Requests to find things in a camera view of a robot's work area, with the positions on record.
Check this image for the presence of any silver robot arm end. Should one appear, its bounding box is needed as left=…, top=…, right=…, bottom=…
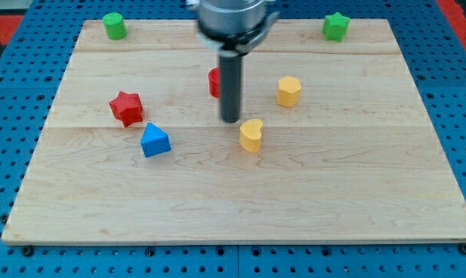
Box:
left=186, top=0, right=279, bottom=57

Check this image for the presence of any blue triangle block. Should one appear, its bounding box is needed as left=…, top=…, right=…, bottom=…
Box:
left=140, top=123, right=171, bottom=158

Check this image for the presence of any yellow heart block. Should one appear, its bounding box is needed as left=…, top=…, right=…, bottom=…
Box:
left=239, top=119, right=263, bottom=153

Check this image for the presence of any red cylinder block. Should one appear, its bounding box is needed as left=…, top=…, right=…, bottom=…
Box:
left=208, top=67, right=221, bottom=98

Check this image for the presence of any yellow hexagon block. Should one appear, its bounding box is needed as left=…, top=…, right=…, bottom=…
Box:
left=276, top=76, right=302, bottom=107

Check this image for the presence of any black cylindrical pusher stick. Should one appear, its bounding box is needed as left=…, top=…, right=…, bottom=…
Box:
left=218, top=51, right=242, bottom=123

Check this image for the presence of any wooden board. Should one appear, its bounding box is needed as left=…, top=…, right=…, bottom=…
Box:
left=2, top=19, right=466, bottom=246

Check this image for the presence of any red star block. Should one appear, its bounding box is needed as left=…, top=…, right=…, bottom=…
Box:
left=109, top=91, right=144, bottom=127

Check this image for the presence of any green star block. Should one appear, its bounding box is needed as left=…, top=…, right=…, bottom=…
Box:
left=322, top=12, right=350, bottom=42

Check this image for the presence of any green cylinder block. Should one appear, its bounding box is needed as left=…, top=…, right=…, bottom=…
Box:
left=103, top=12, right=127, bottom=40

